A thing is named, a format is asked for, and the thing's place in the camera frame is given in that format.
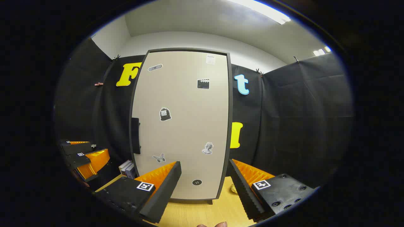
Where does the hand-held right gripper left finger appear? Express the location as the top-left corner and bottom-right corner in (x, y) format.
(95, 161), (182, 224)

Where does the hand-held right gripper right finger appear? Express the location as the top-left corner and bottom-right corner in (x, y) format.
(229, 159), (317, 223)

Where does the light cabinet door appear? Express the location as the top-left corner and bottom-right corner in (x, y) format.
(130, 50), (230, 201)

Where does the dark grey cabinet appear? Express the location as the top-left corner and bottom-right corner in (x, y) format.
(128, 47), (233, 205)

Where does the blue spine book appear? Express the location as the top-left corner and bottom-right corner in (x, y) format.
(125, 163), (137, 179)

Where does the black backdrop cloth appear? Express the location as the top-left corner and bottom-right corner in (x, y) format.
(54, 36), (353, 189)

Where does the small ceiling light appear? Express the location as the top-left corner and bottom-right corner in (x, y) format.
(313, 46), (332, 56)

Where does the black door handle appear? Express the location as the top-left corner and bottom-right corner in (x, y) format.
(131, 117), (141, 154)

